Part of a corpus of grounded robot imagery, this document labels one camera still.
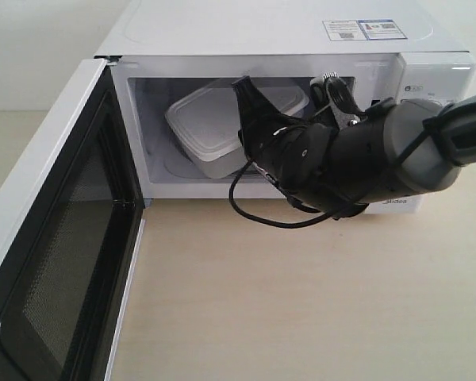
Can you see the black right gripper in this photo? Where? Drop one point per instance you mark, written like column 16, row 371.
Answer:
column 292, row 154

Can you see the white plastic lidded container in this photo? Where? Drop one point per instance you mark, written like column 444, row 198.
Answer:
column 206, row 123

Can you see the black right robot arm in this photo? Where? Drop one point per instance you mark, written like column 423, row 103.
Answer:
column 342, row 159

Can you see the white Midea microwave oven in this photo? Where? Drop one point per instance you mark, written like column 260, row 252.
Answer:
column 161, row 51

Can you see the white blue warning sticker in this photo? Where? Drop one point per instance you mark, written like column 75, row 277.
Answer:
column 364, row 29

